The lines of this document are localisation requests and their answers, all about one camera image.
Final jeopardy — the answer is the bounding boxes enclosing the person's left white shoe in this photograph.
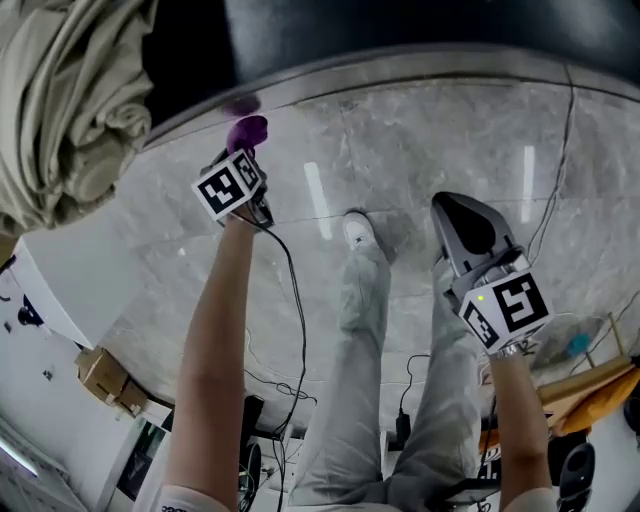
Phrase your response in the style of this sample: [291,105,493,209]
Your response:
[342,210,381,251]

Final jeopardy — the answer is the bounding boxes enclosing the orange cushion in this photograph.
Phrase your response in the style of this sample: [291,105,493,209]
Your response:
[554,367,640,436]

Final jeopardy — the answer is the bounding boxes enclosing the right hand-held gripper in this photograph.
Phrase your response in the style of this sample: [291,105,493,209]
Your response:
[431,192,555,351]

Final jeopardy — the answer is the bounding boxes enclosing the black screen device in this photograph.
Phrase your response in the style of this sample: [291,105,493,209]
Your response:
[434,477,501,501]

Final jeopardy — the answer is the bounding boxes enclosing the person's grey trousers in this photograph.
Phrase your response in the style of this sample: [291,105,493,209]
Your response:
[289,239,494,506]

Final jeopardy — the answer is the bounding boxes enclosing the dark wooden sink cabinet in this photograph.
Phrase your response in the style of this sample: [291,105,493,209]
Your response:
[142,0,640,151]

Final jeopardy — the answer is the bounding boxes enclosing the person's left forearm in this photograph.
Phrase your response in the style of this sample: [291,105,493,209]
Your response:
[164,214,259,501]

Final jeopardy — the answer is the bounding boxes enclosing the black round device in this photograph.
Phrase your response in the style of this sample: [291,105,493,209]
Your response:
[557,442,597,512]

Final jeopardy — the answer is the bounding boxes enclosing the black adapter cable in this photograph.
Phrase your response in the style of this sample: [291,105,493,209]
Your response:
[395,353,431,441]

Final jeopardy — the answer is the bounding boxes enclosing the white boxy appliance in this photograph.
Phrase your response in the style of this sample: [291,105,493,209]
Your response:
[97,409,176,512]

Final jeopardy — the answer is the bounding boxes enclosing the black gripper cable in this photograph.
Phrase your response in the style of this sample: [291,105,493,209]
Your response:
[249,219,309,501]

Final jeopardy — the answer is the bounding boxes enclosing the person's white shirt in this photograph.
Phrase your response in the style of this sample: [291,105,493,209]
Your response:
[154,482,556,512]

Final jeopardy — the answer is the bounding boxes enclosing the purple cloth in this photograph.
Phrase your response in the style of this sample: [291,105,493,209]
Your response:
[225,114,270,154]

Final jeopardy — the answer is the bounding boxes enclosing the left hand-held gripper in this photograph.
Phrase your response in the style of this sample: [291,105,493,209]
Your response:
[190,144,275,229]

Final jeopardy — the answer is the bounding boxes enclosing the beige towel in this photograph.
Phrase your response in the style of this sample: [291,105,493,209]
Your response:
[0,0,159,231]

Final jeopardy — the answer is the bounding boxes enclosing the person's right forearm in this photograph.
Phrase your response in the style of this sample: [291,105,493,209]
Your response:
[487,349,554,512]

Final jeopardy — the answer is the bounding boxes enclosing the black and white striped cloth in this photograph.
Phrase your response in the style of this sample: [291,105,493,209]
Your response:
[479,447,501,481]

